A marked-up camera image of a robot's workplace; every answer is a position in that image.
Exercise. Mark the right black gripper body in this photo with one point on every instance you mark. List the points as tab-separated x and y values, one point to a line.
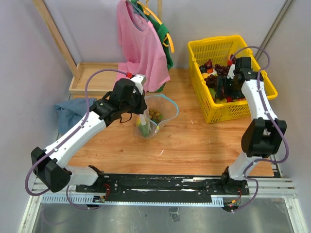
232	91

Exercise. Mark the green t-shirt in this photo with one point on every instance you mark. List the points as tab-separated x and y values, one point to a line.
162	32

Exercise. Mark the clear zip top bag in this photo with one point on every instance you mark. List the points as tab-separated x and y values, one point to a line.
160	110

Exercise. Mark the dark purple grape bunch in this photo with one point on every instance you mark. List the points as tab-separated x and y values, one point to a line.
222	70

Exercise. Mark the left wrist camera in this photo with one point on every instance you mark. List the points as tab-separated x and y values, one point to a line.
135	82

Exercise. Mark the wooden rack frame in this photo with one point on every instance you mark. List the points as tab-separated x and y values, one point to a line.
85	31

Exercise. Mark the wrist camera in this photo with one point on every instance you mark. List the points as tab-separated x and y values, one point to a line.
231	74
135	82

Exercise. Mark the brown sweet potato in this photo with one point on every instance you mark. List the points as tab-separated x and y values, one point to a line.
232	58

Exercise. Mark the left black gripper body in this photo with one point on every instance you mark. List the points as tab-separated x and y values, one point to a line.
135	105

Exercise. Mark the yellow plastic basket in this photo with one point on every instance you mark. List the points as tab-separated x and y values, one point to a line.
218	49

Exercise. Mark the dark red fig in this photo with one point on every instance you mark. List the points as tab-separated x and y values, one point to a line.
208	64

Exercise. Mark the pink t-shirt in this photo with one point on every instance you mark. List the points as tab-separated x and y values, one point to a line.
141	47

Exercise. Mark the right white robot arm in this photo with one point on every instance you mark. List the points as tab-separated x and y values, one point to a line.
265	133

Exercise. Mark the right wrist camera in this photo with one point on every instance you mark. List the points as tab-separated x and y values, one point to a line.
231	74

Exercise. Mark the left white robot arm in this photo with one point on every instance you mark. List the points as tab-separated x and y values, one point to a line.
51	163

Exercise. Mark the blue cloth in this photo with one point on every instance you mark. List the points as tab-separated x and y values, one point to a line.
70	112

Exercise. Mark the green yellow mango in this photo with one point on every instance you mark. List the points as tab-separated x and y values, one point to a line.
142	126

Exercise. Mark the green longan bunch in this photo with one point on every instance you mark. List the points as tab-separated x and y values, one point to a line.
155	115

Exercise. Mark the wooden tray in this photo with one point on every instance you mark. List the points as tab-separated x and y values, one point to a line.
99	84

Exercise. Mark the yellow clothes hanger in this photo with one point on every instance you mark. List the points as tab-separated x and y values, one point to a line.
166	39

